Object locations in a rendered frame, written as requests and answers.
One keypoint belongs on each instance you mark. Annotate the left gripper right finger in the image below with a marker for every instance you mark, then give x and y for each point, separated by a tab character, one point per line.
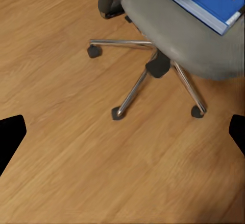
237	131

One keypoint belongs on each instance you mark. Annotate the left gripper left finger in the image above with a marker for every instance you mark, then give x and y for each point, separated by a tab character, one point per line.
12	132

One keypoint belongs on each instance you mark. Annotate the swivel chair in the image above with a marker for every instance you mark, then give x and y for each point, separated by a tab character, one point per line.
179	39

